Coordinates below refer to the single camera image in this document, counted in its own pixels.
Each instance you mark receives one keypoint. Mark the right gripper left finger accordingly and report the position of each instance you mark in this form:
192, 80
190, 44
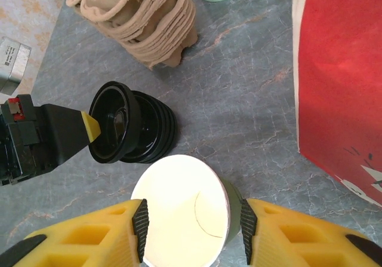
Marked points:
74, 255

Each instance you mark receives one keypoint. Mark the green paper coffee cup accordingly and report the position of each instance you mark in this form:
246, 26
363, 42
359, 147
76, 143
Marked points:
179, 204

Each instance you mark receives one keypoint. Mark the red white paper bag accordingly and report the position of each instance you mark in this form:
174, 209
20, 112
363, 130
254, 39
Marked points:
340, 84

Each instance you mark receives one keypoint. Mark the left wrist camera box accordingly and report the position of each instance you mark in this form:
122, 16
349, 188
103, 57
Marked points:
13, 64

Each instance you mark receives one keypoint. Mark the black plastic cup lid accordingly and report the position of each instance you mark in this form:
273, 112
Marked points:
119, 120

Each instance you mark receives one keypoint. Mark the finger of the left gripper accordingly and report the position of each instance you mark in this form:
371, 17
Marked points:
65, 132

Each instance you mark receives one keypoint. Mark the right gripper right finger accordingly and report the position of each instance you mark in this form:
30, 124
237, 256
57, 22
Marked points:
298, 249

